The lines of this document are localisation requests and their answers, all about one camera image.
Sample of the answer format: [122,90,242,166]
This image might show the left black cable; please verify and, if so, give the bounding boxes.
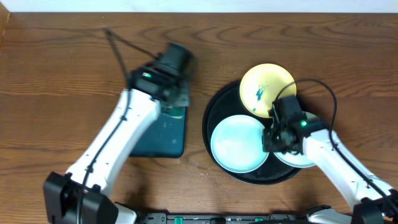
[76,27,161,224]

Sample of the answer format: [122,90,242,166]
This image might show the pale green plate front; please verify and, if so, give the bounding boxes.
[210,114,269,174]

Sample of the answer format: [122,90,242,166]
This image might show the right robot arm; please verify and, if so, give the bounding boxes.
[262,118,397,223]

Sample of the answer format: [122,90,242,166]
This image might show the yellow plate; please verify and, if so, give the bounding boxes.
[239,63,294,118]

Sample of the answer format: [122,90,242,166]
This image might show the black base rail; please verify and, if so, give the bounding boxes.
[136,212,352,224]

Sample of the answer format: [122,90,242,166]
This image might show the pale green plate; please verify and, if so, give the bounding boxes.
[271,112,324,168]
[210,114,269,174]

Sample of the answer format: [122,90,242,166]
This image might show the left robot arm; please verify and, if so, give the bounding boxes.
[43,67,194,223]

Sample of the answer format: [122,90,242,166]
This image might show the dark rectangular tray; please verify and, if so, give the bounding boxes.
[129,107,188,158]

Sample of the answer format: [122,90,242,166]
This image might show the right black cable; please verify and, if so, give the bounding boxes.
[273,78,398,212]

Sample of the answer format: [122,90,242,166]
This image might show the black cable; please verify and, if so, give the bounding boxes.
[76,27,161,224]
[273,78,398,212]

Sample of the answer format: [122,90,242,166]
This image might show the green yellow sponge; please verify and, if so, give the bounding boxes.
[162,107,186,119]

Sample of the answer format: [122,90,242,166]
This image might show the round black tray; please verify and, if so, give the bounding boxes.
[202,80,301,185]

